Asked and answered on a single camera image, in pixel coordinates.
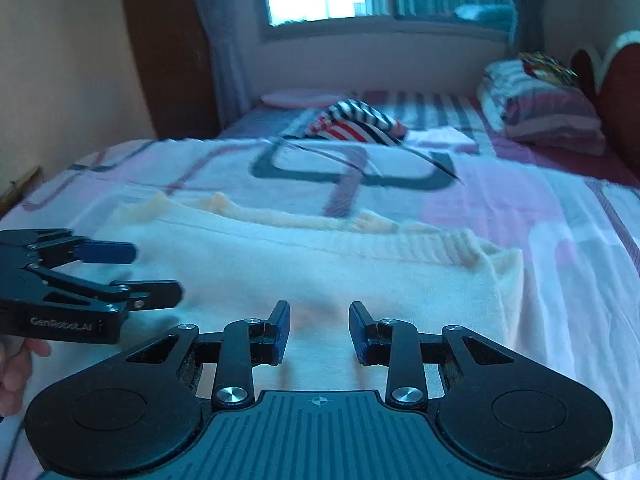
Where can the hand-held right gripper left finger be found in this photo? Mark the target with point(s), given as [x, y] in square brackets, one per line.
[282, 330]

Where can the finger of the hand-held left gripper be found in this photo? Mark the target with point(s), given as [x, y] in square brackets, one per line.
[155, 294]
[107, 253]

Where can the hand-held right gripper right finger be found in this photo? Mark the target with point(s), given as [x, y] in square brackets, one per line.
[358, 332]

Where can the white knitted sweater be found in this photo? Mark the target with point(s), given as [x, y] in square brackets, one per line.
[300, 270]

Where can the person's left hand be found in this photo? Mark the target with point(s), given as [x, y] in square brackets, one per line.
[15, 375]

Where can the striped crumpled garment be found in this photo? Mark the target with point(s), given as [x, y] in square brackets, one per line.
[350, 122]

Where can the brown wooden wardrobe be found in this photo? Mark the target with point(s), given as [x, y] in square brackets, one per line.
[165, 45]

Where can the pink flat pillow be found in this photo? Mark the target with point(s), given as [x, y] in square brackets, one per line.
[300, 97]

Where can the pastel patterned bed sheet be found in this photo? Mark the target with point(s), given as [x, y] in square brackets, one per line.
[575, 240]

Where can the striped mattress sheet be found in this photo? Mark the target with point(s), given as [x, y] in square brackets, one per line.
[440, 110]

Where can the grey curtain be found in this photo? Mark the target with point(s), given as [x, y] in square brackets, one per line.
[530, 5]
[225, 35]

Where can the striped pillow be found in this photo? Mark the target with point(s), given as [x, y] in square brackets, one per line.
[545, 110]

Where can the teal quilt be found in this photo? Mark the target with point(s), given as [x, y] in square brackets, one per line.
[487, 14]

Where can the red and white headboard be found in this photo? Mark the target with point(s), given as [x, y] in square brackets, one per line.
[620, 100]

